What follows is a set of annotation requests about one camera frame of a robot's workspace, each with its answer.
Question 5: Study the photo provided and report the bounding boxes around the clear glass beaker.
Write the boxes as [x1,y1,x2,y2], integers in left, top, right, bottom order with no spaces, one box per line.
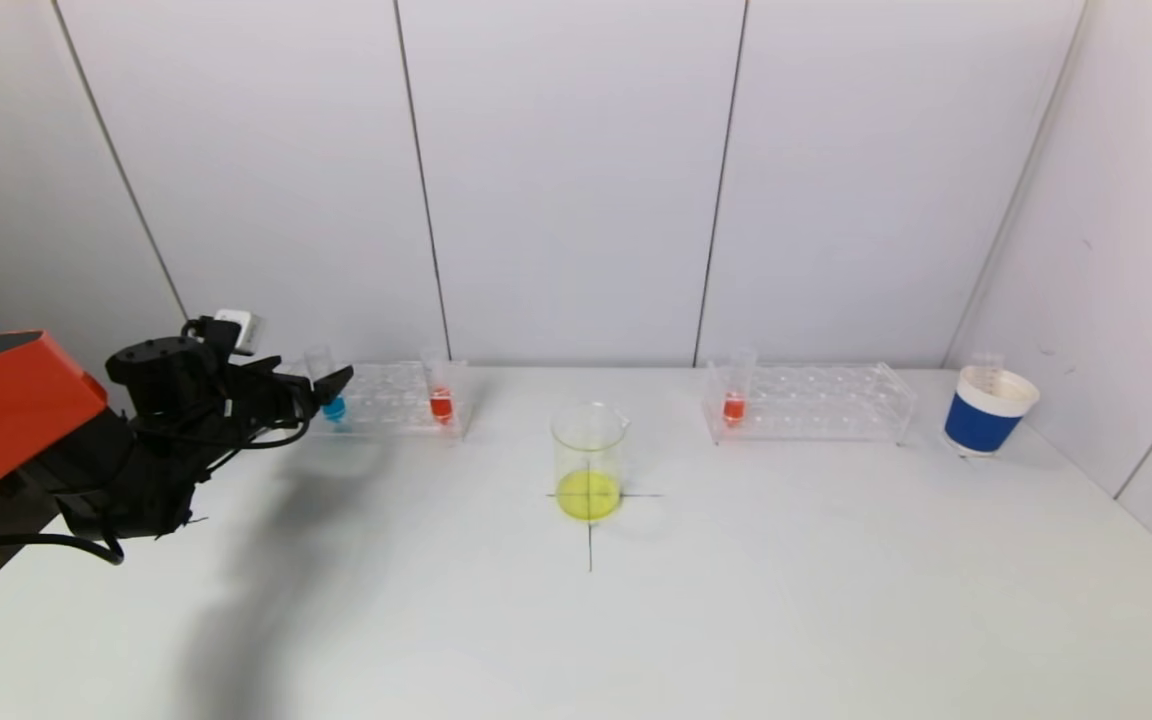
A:
[550,402,632,523]

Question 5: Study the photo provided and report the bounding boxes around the clear acrylic test tube rack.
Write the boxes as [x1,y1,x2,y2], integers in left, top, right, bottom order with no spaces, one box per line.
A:
[703,362,917,447]
[308,360,473,441]

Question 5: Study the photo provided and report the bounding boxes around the blue pigment test tube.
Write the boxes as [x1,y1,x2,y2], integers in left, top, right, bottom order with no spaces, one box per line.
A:
[304,346,349,424]

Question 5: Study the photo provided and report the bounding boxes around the blue sleeved paper cup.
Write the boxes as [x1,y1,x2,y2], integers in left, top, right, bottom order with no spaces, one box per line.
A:
[943,365,1040,459]

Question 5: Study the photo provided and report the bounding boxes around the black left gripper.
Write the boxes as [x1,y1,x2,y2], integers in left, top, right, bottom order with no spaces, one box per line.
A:
[224,355,354,428]

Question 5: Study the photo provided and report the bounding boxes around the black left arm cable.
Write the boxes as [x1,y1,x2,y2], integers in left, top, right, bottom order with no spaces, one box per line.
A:
[0,532,127,567]

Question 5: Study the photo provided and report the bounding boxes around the red pigment test tube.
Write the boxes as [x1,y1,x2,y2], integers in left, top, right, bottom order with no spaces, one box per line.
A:
[721,348,759,429]
[422,348,457,427]

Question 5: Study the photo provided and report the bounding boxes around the black left wrist camera cable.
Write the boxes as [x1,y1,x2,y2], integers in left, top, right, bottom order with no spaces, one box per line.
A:
[131,318,315,471]

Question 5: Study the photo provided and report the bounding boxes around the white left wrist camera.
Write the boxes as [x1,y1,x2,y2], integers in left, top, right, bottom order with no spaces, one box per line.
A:
[214,308,262,356]

